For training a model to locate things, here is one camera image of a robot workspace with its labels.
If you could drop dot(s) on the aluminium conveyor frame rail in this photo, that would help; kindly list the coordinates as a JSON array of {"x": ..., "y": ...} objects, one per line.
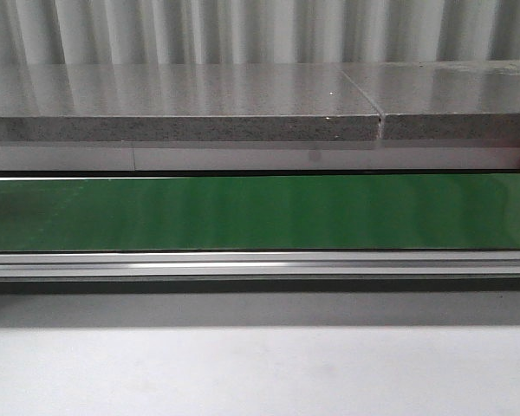
[{"x": 247, "y": 266}]

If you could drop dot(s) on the grey pleated curtain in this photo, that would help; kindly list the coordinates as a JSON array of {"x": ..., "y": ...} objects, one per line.
[{"x": 204, "y": 32}]

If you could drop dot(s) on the grey stone countertop slab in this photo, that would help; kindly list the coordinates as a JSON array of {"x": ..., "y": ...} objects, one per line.
[
  {"x": 443, "y": 100},
  {"x": 175, "y": 103}
]

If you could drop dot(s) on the grey stone countertop slab right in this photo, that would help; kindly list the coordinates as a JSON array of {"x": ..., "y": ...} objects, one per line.
[{"x": 443, "y": 100}]

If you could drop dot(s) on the grey stone countertop slab left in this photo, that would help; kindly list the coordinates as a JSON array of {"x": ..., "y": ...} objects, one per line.
[{"x": 175, "y": 103}]

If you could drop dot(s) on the green conveyor belt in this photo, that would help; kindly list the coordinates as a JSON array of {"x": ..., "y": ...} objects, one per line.
[{"x": 326, "y": 212}]

